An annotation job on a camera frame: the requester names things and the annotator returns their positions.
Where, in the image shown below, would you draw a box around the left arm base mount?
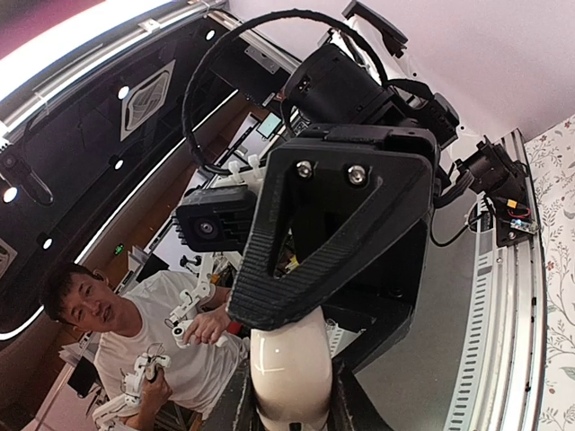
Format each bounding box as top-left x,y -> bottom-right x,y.
456,139 -> 539,247

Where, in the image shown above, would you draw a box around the aluminium front rail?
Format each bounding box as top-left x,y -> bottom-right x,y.
444,130 -> 546,430

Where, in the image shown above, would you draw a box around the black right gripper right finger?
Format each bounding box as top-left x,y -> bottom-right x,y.
330,358 -> 450,431

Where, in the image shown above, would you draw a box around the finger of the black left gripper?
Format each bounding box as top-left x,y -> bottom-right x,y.
228,145 -> 431,330

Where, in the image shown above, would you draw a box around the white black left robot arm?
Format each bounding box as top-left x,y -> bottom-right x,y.
229,44 -> 538,371

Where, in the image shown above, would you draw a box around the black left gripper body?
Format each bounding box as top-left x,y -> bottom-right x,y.
269,125 -> 438,370

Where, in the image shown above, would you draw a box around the man in white shirt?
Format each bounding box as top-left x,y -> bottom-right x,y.
41,263 -> 250,430

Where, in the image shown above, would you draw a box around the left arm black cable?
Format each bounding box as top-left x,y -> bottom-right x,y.
181,9 -> 387,176

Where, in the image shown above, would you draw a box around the white earbuds charging case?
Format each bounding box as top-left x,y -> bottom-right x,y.
250,308 -> 332,430

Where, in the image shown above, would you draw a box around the floral patterned table mat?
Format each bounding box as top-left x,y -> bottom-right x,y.
526,116 -> 574,430

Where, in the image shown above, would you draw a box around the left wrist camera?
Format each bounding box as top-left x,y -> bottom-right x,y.
173,185 -> 257,252

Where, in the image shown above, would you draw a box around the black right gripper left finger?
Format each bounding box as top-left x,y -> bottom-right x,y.
225,359 -> 259,430

